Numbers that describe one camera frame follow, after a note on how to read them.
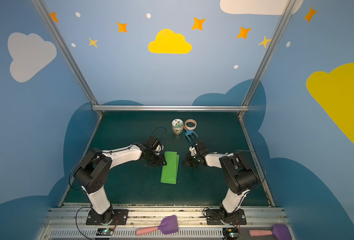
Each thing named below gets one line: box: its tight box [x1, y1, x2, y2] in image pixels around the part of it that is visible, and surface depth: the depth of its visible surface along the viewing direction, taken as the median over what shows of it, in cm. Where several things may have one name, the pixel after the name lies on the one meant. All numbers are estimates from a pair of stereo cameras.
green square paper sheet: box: [160, 151, 180, 185], surface depth 92 cm
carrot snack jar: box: [171, 118, 184, 135], surface depth 107 cm
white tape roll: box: [184, 119, 197, 131], surface depth 117 cm
